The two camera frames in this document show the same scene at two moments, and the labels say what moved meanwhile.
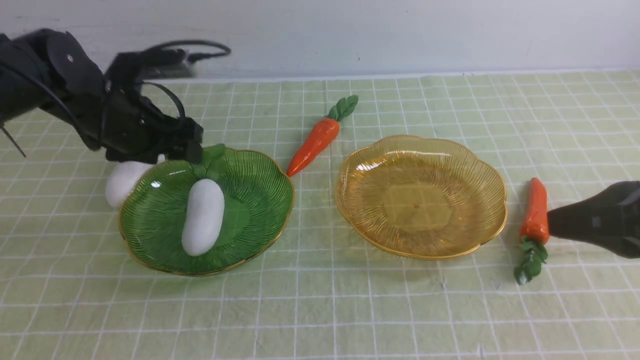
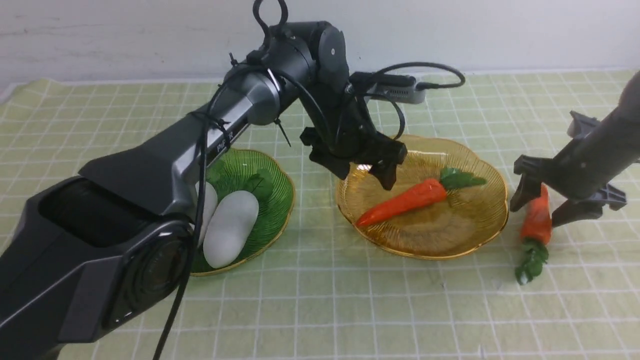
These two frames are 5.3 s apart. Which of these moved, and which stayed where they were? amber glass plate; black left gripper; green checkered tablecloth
Moved: black left gripper
Stayed: green checkered tablecloth; amber glass plate
